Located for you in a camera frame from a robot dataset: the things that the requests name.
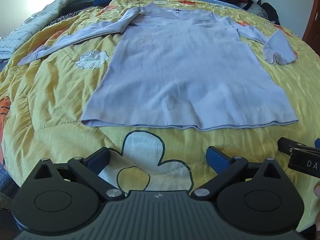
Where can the person's right hand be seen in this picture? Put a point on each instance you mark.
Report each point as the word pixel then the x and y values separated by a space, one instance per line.
pixel 317 190

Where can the white patterned quilt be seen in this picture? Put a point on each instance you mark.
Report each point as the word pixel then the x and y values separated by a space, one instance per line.
pixel 37 17

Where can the yellow printed quilt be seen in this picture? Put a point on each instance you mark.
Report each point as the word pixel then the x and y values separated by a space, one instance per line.
pixel 50 92

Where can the brown wooden door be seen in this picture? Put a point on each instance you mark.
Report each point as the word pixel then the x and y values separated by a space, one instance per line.
pixel 313 30

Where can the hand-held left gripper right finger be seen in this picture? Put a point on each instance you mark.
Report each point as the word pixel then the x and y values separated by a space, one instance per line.
pixel 217 158

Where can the lavender sweater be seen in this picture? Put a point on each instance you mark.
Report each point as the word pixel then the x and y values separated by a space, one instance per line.
pixel 175 67

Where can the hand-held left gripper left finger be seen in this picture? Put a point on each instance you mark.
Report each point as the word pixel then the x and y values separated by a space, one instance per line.
pixel 98 158

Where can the black bag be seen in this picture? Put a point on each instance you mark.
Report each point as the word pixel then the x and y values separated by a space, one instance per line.
pixel 270 12

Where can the black and white striped cloth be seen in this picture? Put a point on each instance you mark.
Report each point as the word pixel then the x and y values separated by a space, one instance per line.
pixel 60 18

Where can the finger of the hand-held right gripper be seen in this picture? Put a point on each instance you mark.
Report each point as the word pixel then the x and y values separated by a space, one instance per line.
pixel 318 143
pixel 287 145

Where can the clear plastic bag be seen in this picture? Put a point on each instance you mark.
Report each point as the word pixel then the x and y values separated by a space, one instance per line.
pixel 258 11

